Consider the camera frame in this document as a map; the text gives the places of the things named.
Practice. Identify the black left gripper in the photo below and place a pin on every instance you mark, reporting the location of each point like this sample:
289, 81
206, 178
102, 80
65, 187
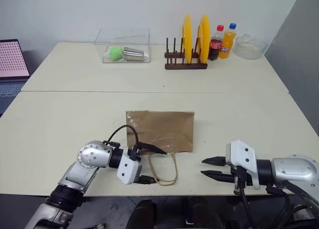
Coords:
134, 154

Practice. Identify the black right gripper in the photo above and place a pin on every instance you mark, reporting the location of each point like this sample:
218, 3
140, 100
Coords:
240, 175

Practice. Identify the brown paper bag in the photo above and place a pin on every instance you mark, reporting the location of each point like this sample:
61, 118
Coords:
162, 129

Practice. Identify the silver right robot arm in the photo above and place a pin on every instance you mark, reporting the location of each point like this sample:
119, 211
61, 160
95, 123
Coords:
291, 169

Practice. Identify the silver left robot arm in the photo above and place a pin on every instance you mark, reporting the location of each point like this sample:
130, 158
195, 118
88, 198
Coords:
89, 156

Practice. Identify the dark rounded shape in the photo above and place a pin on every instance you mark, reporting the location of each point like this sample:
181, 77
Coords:
143, 214

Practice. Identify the dark wooden dish rack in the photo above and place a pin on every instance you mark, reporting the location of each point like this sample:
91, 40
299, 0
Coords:
185, 65

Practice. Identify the stacked steel cups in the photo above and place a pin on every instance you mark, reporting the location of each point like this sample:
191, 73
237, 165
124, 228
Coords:
134, 54

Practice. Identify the green fuzzy ball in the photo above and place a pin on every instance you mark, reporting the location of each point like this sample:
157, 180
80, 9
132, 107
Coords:
115, 53

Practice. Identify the cola bottle red cap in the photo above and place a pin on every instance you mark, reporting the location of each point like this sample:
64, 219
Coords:
215, 45

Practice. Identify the orange soda bottle blue cap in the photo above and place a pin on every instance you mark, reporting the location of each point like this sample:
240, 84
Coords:
227, 45

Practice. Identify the clear plastic box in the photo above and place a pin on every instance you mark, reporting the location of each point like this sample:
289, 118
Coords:
124, 43

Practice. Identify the clear glass bowl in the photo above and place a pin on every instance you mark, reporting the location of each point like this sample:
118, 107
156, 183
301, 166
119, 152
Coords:
250, 48

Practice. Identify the yellow plate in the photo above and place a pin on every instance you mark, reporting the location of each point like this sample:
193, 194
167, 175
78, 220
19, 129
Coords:
187, 39
205, 39

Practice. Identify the laptop with pink screen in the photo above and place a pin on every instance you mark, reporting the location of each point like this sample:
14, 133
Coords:
10, 64

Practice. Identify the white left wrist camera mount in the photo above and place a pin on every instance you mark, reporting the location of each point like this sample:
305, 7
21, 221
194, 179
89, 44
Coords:
128, 167

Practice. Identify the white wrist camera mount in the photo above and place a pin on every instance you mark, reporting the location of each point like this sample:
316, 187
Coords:
243, 153
128, 167

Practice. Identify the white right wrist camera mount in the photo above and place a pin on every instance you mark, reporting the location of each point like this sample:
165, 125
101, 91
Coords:
243, 153

